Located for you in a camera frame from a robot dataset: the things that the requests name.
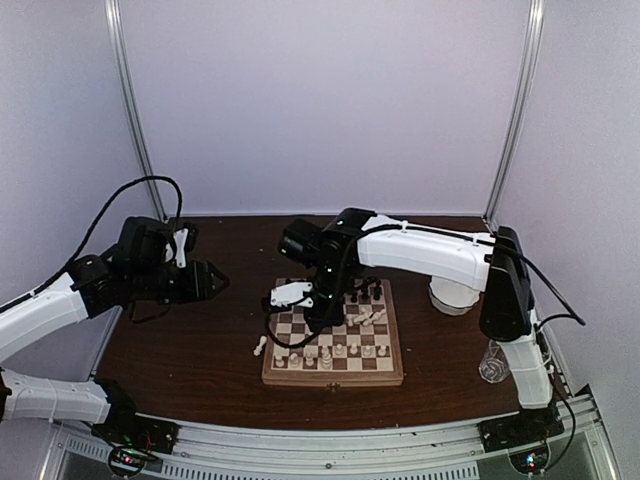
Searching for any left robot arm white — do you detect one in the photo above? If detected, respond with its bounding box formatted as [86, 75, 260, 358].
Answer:
[1, 216, 230, 444]

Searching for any dark rook corner piece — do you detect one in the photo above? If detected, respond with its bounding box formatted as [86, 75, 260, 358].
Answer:
[373, 280, 382, 301]

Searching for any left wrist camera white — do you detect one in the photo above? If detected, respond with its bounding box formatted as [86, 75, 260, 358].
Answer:
[165, 223, 199, 268]

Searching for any left aluminium corner post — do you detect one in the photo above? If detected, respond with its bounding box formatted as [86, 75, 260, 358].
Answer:
[103, 0, 166, 221]

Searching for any clear plastic cup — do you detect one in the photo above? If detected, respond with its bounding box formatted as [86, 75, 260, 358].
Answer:
[478, 340, 510, 384]

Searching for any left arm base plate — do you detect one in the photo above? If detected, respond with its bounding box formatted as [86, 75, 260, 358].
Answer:
[93, 406, 179, 454]

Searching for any aluminium front rail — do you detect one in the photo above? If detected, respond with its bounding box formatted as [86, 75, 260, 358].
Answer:
[36, 395, 622, 479]

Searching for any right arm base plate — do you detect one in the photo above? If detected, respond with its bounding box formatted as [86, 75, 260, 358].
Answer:
[478, 415, 565, 453]

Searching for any aluminium corner post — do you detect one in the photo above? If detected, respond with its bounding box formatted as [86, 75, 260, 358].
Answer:
[103, 0, 166, 221]
[483, 0, 546, 231]

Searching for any wooden chess board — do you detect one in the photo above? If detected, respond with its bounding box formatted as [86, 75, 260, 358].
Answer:
[262, 279, 404, 388]

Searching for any right aluminium corner post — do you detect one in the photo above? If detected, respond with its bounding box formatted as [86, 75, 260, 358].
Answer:
[483, 0, 546, 231]

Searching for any white king chess piece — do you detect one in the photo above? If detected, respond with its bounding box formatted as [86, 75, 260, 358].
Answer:
[346, 309, 386, 327]

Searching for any white bishop off board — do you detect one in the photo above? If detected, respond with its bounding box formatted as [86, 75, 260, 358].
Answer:
[253, 335, 267, 357]

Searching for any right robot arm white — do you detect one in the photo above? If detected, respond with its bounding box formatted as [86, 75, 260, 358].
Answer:
[263, 208, 553, 442]

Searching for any white scalloped bowl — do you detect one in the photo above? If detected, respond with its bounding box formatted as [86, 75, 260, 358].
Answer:
[429, 277, 480, 316]

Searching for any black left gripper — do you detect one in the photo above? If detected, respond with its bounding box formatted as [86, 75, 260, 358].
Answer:
[129, 259, 229, 304]

